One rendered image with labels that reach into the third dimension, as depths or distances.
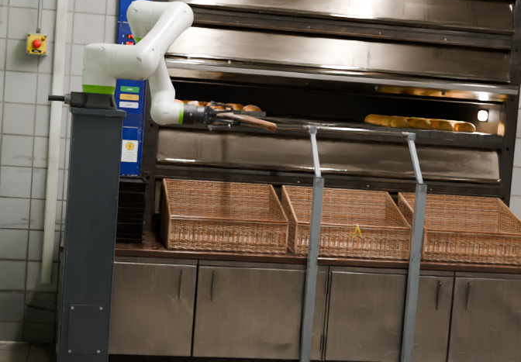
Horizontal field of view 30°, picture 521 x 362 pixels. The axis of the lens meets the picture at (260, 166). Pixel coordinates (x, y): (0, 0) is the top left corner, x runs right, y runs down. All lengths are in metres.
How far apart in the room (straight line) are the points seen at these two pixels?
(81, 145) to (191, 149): 1.24
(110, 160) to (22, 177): 1.20
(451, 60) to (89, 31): 1.85
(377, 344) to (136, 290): 1.15
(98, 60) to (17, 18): 1.19
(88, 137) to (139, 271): 0.88
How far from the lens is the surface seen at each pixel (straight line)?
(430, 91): 5.02
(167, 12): 3.97
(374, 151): 5.04
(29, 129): 4.84
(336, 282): 4.50
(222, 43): 4.87
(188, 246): 4.40
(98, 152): 3.71
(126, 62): 3.67
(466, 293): 4.69
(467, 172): 5.18
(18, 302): 4.96
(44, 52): 4.76
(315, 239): 4.38
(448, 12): 5.14
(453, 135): 5.15
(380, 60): 5.02
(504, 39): 5.24
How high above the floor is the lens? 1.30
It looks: 4 degrees down
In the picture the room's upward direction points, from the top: 4 degrees clockwise
